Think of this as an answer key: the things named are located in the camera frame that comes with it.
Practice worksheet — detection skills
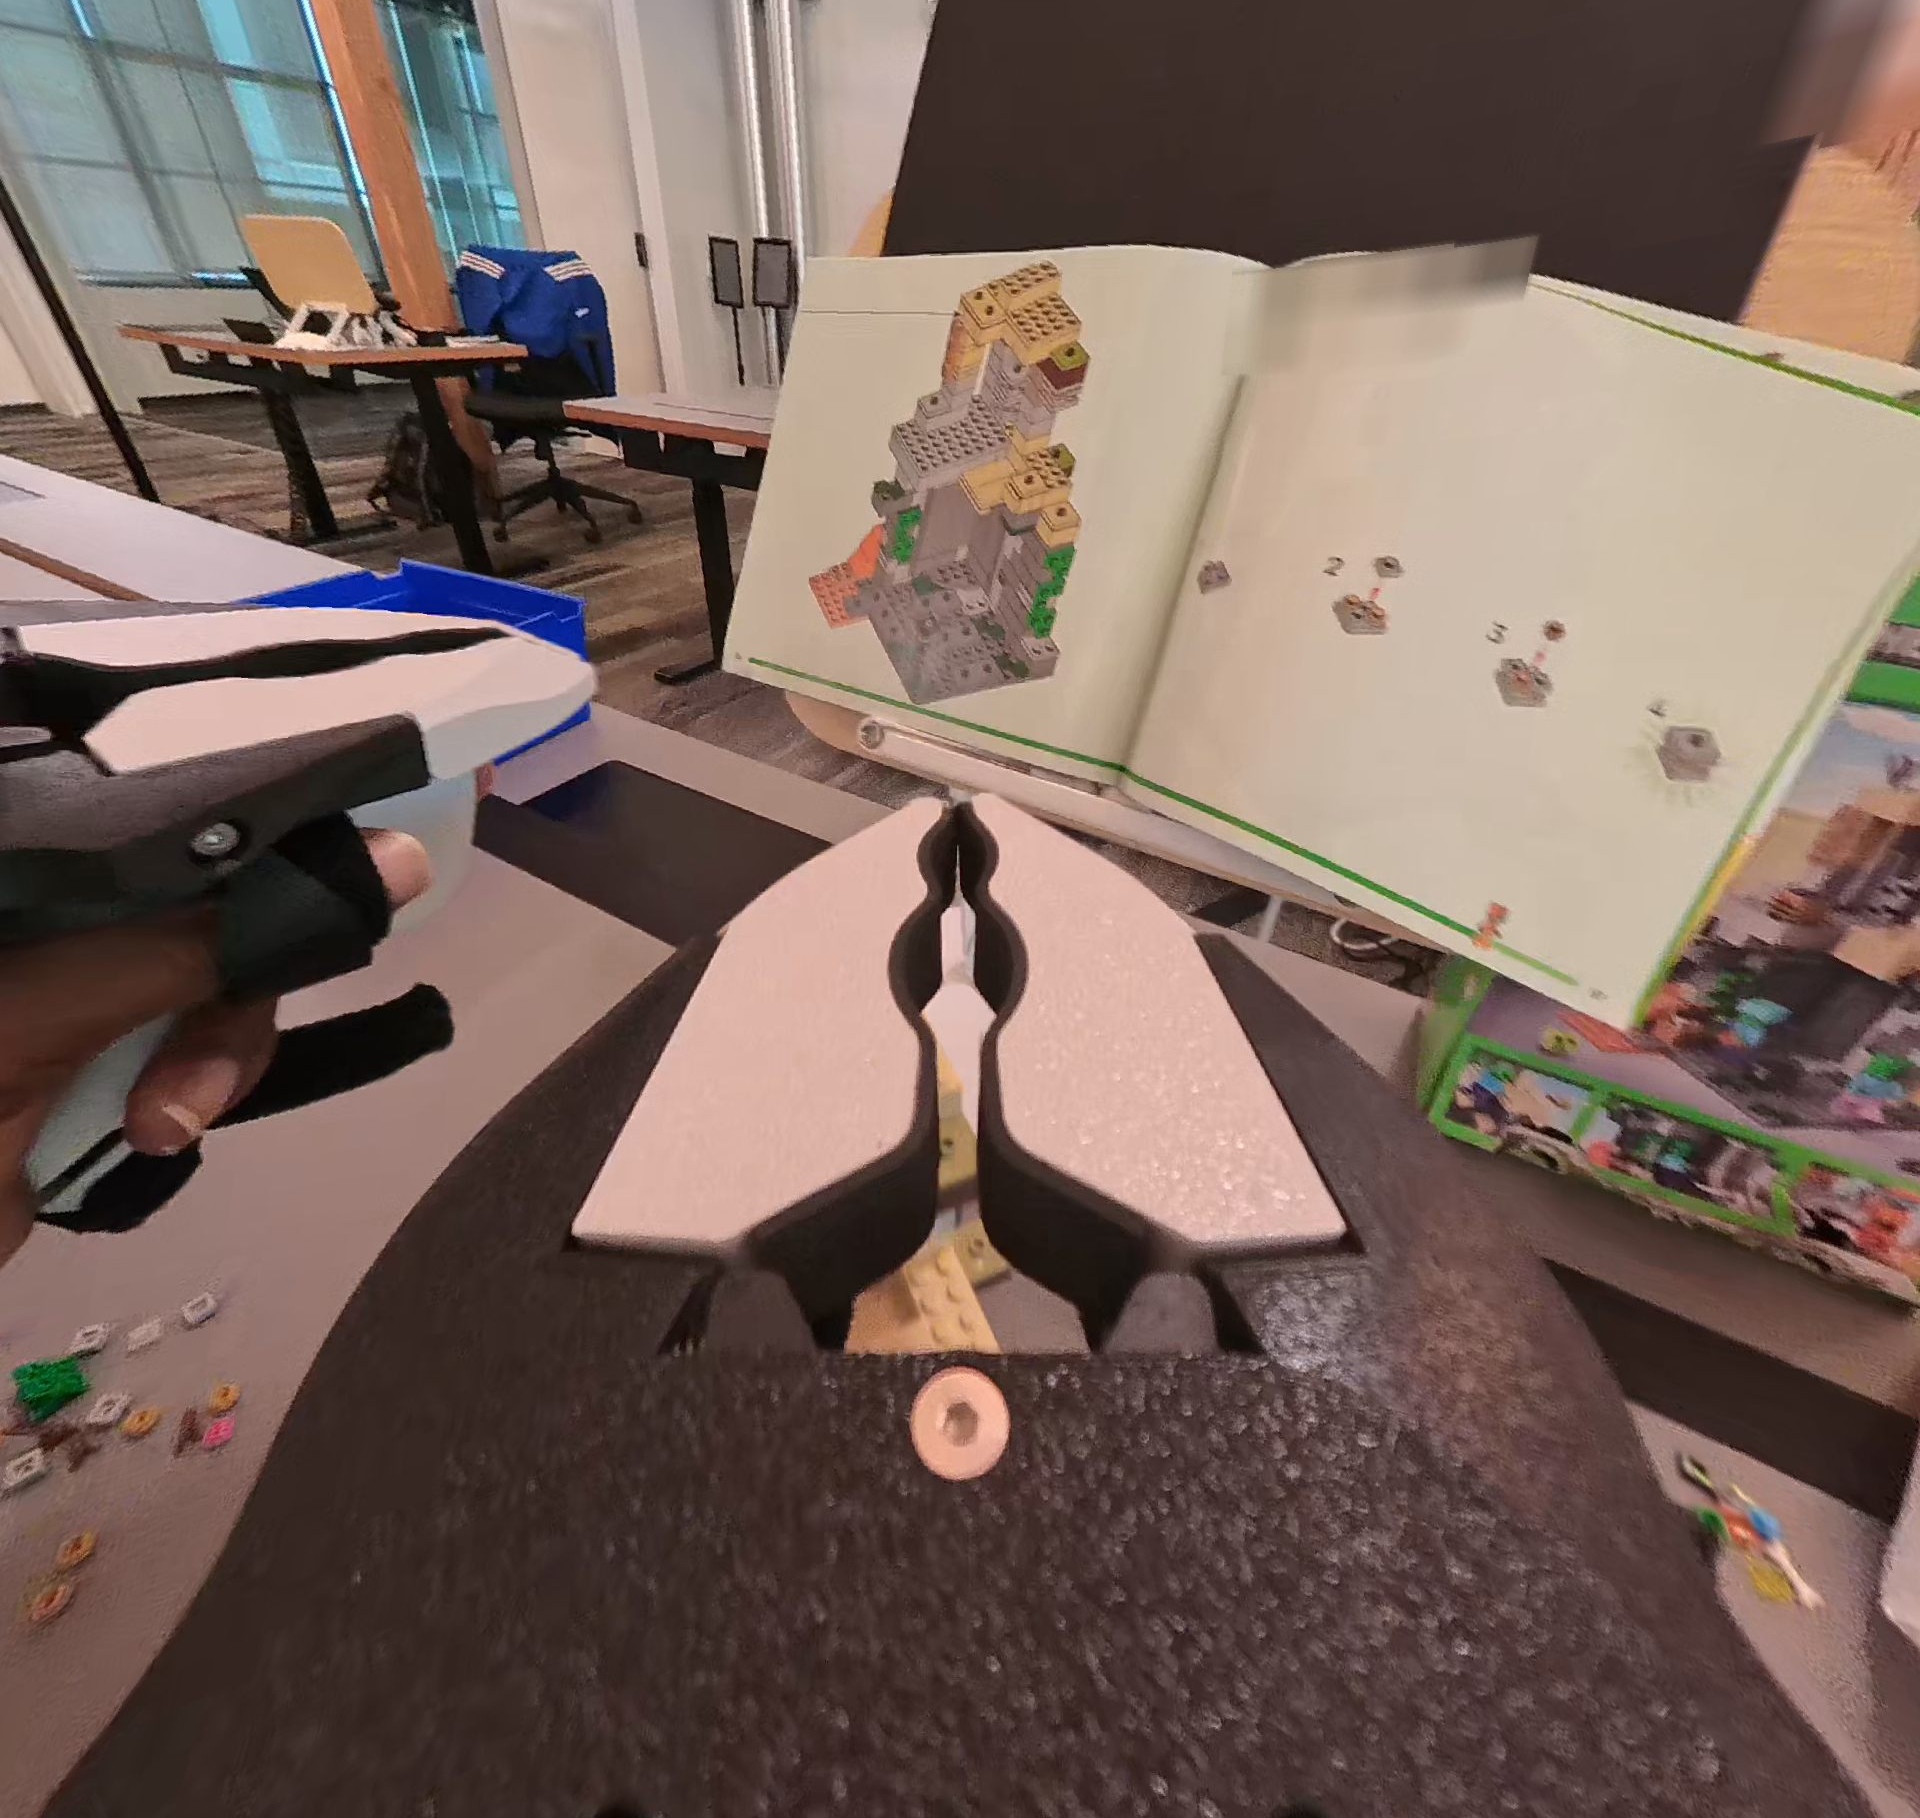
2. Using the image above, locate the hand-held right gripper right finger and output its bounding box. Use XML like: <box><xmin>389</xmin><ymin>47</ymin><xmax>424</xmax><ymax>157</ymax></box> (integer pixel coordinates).
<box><xmin>964</xmin><ymin>796</ymin><xmax>1351</xmax><ymax>1261</ymax></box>

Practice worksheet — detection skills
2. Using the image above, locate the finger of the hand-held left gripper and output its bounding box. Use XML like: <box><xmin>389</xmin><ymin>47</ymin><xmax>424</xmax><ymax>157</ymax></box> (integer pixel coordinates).
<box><xmin>0</xmin><ymin>606</ymin><xmax>529</xmax><ymax>739</ymax></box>
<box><xmin>82</xmin><ymin>630</ymin><xmax>599</xmax><ymax>786</ymax></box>

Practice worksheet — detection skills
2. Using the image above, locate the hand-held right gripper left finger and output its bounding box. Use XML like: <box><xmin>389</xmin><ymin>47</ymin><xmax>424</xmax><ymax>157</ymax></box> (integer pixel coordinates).
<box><xmin>570</xmin><ymin>796</ymin><xmax>957</xmax><ymax>1253</ymax></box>

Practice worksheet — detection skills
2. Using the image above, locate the tan brick plate assembly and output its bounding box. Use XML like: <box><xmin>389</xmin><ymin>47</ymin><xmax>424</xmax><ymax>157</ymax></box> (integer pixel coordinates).
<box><xmin>845</xmin><ymin>993</ymin><xmax>1010</xmax><ymax>1352</ymax></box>

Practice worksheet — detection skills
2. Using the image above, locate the instruction booklet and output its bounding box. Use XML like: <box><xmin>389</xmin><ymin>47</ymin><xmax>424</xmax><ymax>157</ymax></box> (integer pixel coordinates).
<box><xmin>725</xmin><ymin>244</ymin><xmax>1920</xmax><ymax>1029</ymax></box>

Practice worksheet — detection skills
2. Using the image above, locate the wooden desk with black legs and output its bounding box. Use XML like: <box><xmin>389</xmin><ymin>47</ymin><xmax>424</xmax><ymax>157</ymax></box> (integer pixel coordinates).
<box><xmin>119</xmin><ymin>322</ymin><xmax>530</xmax><ymax>576</ymax></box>
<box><xmin>567</xmin><ymin>386</ymin><xmax>781</xmax><ymax>687</ymax></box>

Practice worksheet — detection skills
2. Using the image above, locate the blue plastic bin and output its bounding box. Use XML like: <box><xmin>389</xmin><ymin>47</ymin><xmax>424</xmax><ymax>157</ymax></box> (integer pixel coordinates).
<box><xmin>248</xmin><ymin>562</ymin><xmax>590</xmax><ymax>815</ymax></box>

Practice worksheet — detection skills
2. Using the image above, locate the dark backpack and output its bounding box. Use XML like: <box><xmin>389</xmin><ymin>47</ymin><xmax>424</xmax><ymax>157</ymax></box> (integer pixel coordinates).
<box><xmin>367</xmin><ymin>415</ymin><xmax>453</xmax><ymax>530</ymax></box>

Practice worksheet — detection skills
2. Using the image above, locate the black office chair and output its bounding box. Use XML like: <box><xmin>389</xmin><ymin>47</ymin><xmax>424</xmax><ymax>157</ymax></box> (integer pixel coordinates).
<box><xmin>464</xmin><ymin>347</ymin><xmax>648</xmax><ymax>548</ymax></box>

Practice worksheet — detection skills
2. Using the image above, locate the black floor lamp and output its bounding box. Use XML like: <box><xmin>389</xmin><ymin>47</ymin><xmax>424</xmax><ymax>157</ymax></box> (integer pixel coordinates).
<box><xmin>0</xmin><ymin>176</ymin><xmax>161</xmax><ymax>502</ymax></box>

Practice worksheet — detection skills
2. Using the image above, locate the white book stand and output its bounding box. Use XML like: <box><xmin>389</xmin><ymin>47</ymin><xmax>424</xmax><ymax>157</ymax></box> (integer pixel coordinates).
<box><xmin>783</xmin><ymin>689</ymin><xmax>1442</xmax><ymax>968</ymax></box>

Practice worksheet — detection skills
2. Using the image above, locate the blue jacket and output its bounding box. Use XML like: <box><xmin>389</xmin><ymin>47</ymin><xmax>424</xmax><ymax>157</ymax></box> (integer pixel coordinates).
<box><xmin>454</xmin><ymin>244</ymin><xmax>619</xmax><ymax>397</ymax></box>

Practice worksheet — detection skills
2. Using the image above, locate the wooden pillar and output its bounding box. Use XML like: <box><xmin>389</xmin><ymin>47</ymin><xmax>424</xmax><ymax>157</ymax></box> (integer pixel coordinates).
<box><xmin>277</xmin><ymin>0</ymin><xmax>497</xmax><ymax>500</ymax></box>

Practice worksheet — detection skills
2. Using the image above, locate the cluster of small loose pieces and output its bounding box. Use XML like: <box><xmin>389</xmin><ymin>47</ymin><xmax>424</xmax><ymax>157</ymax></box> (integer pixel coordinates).
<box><xmin>0</xmin><ymin>1285</ymin><xmax>244</xmax><ymax>1626</ymax></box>

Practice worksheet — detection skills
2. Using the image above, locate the green toy set box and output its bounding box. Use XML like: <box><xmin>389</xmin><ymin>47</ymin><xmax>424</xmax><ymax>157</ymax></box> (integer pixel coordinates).
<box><xmin>1417</xmin><ymin>580</ymin><xmax>1920</xmax><ymax>1309</ymax></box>

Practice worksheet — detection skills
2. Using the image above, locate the pile of colourful toy figures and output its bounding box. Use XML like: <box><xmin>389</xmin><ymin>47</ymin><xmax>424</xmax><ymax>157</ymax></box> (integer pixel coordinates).
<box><xmin>1680</xmin><ymin>1455</ymin><xmax>1824</xmax><ymax>1611</ymax></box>

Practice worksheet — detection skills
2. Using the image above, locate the black monitor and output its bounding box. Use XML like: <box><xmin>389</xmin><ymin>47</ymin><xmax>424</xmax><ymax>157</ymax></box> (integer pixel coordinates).
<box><xmin>881</xmin><ymin>0</ymin><xmax>1861</xmax><ymax>326</ymax></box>

